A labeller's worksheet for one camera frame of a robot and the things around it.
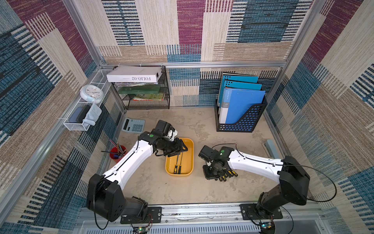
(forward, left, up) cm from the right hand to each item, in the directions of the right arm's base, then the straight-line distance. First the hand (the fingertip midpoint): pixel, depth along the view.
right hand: (206, 177), depth 80 cm
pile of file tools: (+3, -14, -5) cm, 15 cm away
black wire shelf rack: (+51, +39, +15) cm, 66 cm away
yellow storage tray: (+12, +11, -4) cm, 17 cm away
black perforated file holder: (+34, -30, +3) cm, 45 cm away
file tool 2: (+6, +15, -4) cm, 16 cm away
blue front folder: (+39, -20, +19) cm, 47 cm away
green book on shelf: (+55, +33, +16) cm, 66 cm away
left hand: (+10, +12, +11) cm, 19 cm away
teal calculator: (+39, +49, -3) cm, 63 cm away
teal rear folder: (+57, -30, +22) cm, 68 cm away
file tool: (+8, +17, -5) cm, 19 cm away
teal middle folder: (+50, -21, +23) cm, 59 cm away
